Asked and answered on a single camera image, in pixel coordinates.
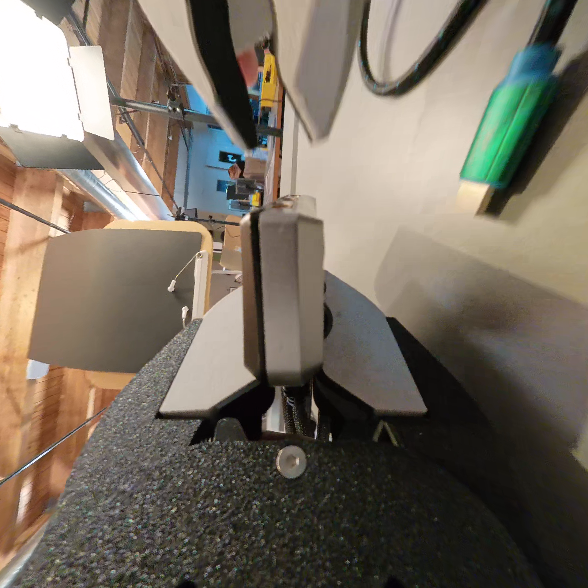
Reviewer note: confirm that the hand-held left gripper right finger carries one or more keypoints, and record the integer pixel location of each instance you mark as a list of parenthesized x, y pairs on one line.
[(372, 363)]

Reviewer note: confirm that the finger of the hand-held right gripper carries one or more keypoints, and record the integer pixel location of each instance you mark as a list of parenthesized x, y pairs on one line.
[(317, 55), (183, 41)]

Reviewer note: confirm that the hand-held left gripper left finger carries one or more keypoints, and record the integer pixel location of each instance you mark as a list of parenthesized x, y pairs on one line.
[(206, 367)]

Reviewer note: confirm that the person's right hand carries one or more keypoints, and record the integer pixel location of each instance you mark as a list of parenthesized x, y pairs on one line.
[(248, 69)]

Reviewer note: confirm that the beige panel on white stand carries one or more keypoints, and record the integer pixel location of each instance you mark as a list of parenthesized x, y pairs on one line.
[(231, 257)]

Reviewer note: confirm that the wood-framed black panel stand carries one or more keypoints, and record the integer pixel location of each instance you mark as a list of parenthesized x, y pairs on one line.
[(115, 294)]

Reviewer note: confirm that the white studio light panel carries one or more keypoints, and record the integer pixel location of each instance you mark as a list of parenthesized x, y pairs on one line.
[(32, 82)]

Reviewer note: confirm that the silver ceiling duct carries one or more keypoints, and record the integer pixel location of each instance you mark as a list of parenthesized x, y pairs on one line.
[(138, 179)]

